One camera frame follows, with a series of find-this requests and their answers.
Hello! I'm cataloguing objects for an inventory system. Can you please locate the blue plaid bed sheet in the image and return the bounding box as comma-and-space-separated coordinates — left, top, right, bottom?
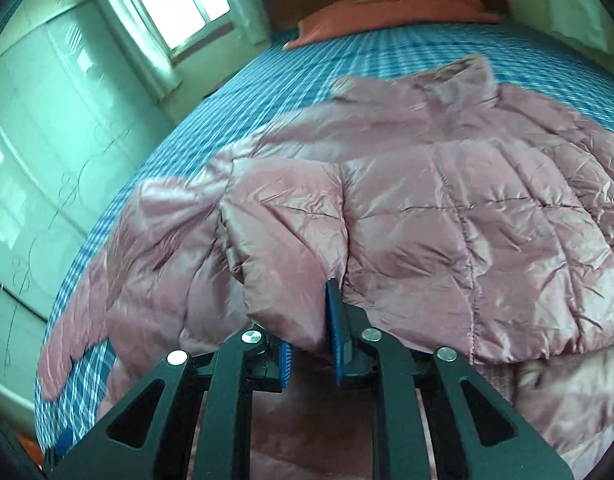
35, 22, 614, 450

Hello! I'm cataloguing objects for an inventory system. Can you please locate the orange folded blanket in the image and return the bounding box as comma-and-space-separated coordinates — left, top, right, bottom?
283, 0, 501, 51

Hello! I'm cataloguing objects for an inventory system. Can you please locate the pink puffer jacket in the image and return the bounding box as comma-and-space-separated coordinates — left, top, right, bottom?
38, 55, 614, 479

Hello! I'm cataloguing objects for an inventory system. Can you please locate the white green wardrobe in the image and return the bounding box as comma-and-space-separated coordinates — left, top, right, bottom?
0, 1, 173, 400

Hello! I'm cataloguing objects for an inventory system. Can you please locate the green curtain right side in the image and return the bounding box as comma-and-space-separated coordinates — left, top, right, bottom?
548, 0, 614, 56

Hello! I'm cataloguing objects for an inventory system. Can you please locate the green curtain left of window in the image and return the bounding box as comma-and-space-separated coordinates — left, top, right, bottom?
97, 0, 182, 102

